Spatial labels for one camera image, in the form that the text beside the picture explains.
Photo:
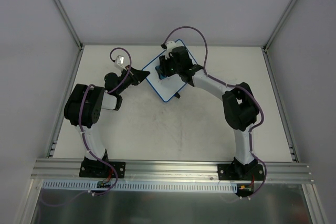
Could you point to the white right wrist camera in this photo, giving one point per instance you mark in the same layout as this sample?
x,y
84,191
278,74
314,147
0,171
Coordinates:
x,y
169,45

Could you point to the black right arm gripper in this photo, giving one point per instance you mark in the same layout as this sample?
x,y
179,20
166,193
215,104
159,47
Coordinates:
x,y
163,65

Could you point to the whiteboard stand with black feet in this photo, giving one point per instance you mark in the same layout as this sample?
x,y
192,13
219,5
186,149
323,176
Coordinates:
x,y
177,95

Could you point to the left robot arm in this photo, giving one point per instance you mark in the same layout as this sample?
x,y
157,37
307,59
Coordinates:
x,y
85,103

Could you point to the aluminium corner frame post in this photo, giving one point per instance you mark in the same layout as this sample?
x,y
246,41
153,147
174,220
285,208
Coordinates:
x,y
284,16

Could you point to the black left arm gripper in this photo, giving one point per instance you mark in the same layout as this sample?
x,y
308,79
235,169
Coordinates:
x,y
132,76

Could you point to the white slotted cable duct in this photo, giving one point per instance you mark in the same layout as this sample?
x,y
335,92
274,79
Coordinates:
x,y
124,185

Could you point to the left aluminium corner post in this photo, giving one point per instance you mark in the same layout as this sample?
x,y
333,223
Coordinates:
x,y
64,16

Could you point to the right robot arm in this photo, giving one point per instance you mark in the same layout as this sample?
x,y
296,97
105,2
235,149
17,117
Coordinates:
x,y
239,105

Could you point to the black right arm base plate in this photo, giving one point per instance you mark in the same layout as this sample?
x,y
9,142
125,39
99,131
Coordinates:
x,y
232,172

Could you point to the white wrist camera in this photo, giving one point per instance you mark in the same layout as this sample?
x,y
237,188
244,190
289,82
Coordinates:
x,y
118,63
169,45

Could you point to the blue black whiteboard eraser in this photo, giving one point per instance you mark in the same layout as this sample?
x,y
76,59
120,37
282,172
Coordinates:
x,y
160,73

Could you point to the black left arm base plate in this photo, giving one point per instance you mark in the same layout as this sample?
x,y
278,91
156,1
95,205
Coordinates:
x,y
96,169

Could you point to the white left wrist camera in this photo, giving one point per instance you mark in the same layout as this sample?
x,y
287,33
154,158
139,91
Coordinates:
x,y
118,63

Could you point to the aluminium front rail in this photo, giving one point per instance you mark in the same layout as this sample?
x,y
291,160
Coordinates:
x,y
172,171

